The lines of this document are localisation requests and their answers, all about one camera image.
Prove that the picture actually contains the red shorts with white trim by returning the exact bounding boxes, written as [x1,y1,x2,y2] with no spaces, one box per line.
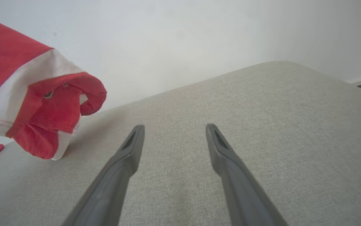
[0,14,107,160]

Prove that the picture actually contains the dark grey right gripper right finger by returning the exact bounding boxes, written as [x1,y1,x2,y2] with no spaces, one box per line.
[206,123,289,226]

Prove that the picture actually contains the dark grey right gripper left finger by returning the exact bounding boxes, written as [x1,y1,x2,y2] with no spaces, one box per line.
[62,125,145,226]

